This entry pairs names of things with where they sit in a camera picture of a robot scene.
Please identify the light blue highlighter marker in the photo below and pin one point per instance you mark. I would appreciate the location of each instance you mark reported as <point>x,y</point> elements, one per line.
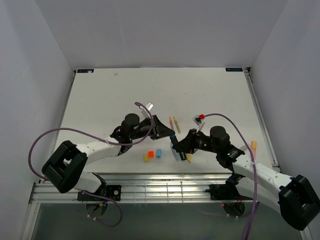
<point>175,153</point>

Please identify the black marker blue cap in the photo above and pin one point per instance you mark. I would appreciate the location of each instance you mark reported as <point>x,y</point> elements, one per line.
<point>175,142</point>

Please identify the light blue marker cap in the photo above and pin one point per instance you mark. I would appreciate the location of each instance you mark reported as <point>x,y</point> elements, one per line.
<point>158,153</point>

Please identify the black marker orange cap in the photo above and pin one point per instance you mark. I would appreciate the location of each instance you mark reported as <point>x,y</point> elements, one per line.
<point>183,156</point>

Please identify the right blue corner label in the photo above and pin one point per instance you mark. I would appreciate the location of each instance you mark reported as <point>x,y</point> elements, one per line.
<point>233,69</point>

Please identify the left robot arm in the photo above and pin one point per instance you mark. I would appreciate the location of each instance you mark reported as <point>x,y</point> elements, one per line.
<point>65,167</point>

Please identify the yellow marker edge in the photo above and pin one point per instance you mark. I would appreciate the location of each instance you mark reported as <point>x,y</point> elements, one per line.
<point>189,158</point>

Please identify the yellow thin highlighter pen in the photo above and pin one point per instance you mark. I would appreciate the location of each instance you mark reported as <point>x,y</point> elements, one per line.
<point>177,125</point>

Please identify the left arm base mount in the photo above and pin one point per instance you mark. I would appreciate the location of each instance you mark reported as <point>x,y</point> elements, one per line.
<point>110,191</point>

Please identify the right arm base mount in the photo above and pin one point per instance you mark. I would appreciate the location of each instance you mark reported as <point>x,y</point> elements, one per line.
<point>224,192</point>

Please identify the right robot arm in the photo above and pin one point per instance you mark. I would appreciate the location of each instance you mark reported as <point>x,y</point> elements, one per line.
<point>293,197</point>

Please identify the yellow marker cap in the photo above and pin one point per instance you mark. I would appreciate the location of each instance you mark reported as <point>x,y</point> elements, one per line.
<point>145,157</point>

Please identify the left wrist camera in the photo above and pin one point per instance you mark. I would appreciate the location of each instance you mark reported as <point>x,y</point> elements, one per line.
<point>147,109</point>

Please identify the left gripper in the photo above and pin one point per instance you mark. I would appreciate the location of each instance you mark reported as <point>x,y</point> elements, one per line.
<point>158,129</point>

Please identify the blue corner label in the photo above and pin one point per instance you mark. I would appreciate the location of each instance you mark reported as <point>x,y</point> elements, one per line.
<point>233,69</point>
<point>85,71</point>

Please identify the left blue corner label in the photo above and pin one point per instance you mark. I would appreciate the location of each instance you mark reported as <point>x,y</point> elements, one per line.
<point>85,71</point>

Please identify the orange thin highlighter pen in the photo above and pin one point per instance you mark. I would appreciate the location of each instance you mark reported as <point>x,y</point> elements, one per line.
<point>171,123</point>

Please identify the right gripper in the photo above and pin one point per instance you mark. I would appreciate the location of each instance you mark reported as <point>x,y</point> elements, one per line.
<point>188,145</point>

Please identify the yellow orange highlighter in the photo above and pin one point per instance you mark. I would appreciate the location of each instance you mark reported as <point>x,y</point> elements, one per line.
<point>253,148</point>

